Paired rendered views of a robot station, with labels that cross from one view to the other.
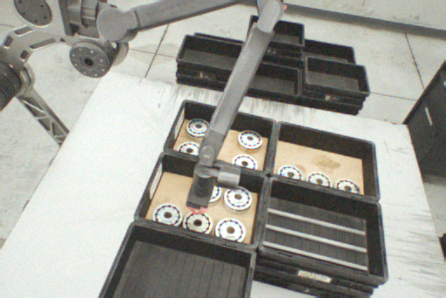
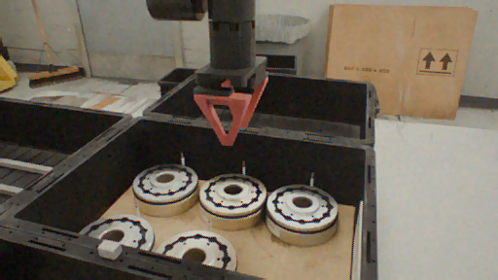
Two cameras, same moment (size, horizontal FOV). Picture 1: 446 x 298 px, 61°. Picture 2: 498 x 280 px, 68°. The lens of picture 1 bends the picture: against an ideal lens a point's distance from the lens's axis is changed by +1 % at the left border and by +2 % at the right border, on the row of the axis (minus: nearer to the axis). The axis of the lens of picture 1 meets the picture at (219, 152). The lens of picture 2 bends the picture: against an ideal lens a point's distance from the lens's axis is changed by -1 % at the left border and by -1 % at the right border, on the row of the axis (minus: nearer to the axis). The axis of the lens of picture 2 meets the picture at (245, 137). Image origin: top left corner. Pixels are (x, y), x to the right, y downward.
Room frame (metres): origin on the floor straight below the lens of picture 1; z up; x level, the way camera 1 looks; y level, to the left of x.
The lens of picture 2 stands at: (1.10, 0.15, 1.19)
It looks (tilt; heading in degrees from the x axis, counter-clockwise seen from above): 28 degrees down; 192
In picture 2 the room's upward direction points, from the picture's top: straight up
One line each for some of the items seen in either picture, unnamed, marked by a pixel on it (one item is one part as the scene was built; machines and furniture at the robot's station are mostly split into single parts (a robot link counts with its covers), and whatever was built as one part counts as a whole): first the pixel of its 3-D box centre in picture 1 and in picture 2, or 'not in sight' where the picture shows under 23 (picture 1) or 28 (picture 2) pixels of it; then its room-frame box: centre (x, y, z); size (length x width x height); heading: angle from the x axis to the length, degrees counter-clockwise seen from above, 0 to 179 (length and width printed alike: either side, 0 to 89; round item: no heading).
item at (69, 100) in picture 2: not in sight; (52, 103); (0.08, -0.77, 0.71); 0.22 x 0.19 x 0.01; 89
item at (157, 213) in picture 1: (167, 216); (302, 205); (0.67, 0.13, 0.86); 0.10 x 0.10 x 0.01
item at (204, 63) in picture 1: (207, 80); not in sight; (2.05, 0.16, 0.37); 0.40 x 0.30 x 0.45; 89
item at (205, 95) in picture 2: not in sight; (230, 108); (0.68, 0.03, 1.01); 0.07 x 0.07 x 0.09; 85
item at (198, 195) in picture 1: (201, 186); (232, 49); (0.65, 0.03, 1.08); 0.10 x 0.07 x 0.07; 175
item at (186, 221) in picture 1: (198, 223); (232, 192); (0.66, 0.03, 0.86); 0.10 x 0.10 x 0.01
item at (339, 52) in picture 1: (320, 72); not in sight; (2.44, -0.65, 0.31); 0.40 x 0.30 x 0.34; 89
